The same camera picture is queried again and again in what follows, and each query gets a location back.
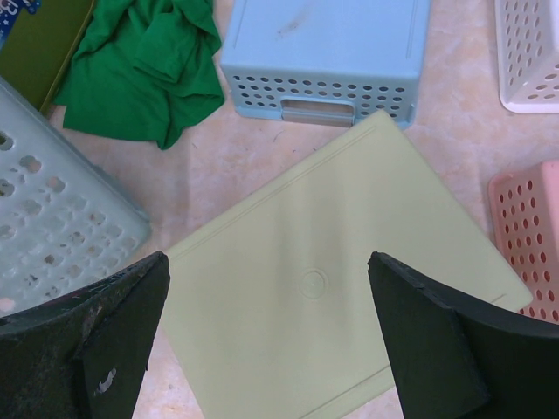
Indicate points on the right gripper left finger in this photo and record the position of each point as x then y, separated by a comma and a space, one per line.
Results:
84, 354

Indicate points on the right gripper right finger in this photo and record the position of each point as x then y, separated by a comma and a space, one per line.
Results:
456, 356

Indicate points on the teal perforated basket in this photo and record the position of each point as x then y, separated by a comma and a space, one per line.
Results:
65, 223

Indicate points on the pink perforated basket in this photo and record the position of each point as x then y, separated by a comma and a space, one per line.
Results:
524, 209

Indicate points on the light green shallow tray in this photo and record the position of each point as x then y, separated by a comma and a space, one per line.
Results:
270, 311

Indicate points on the large olive green container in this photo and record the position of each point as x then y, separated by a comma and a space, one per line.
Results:
38, 39

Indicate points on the light blue perforated basket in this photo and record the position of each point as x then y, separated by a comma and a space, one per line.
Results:
326, 62

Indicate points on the white perforated basket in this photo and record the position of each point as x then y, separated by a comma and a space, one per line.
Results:
527, 53

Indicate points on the green cloth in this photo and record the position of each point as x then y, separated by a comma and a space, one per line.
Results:
144, 71

